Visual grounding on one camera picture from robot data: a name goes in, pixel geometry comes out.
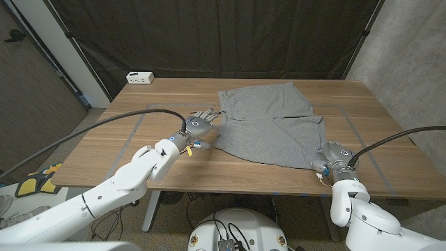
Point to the yellow and black floor object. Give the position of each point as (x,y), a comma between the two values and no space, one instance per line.
(28,184)

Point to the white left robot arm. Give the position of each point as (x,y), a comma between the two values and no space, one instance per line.
(104,195)

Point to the brown wooden door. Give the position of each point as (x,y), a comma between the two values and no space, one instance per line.
(35,104)

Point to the grey table leg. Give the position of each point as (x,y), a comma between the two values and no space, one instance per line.
(325,209)

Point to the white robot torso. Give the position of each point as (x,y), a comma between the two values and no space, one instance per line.
(251,226)

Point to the gray shorts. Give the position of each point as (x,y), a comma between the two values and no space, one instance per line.
(268,132)

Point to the white sneaker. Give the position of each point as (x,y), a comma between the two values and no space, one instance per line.
(31,213)

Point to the grey electronics box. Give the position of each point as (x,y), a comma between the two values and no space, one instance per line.
(228,245)

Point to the black round floor fan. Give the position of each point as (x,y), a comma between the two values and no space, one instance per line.
(170,197)

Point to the black backdrop curtain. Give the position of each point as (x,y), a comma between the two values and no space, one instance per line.
(216,35)

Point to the white table leg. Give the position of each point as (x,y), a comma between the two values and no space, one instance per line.
(151,212)

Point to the white power strip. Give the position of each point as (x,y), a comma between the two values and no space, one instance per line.
(139,77)

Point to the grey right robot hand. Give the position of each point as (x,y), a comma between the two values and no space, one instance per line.
(336,157)

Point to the white robot chest edge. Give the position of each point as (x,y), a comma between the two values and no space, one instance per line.
(69,247)

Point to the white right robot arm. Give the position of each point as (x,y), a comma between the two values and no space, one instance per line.
(369,223)

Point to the black backdrop stand pole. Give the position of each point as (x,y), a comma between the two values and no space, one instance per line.
(364,33)
(75,43)

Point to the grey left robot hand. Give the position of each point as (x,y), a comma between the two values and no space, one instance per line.
(197,127)

